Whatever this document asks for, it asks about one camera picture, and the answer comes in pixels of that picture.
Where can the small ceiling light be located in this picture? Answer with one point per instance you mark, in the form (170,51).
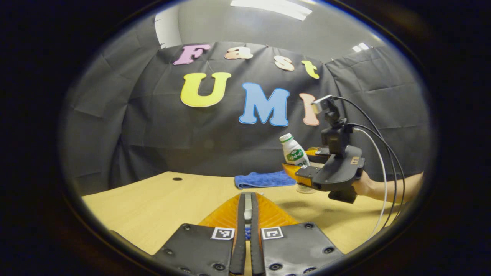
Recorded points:
(360,47)

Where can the long ceiling light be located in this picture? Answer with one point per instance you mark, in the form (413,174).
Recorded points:
(272,7)

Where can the blue towel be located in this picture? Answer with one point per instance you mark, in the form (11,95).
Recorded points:
(261,179)

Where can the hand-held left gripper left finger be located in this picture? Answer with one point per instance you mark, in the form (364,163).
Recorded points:
(241,237)

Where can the black backdrop cloth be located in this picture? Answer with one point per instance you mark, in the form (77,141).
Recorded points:
(153,145)

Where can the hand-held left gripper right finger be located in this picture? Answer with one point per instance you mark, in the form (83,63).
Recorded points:
(255,245)

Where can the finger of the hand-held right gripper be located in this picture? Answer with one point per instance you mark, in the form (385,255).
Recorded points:
(307,174)
(323,154)

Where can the white green-label water bottle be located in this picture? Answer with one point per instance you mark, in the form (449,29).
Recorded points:
(293,151)

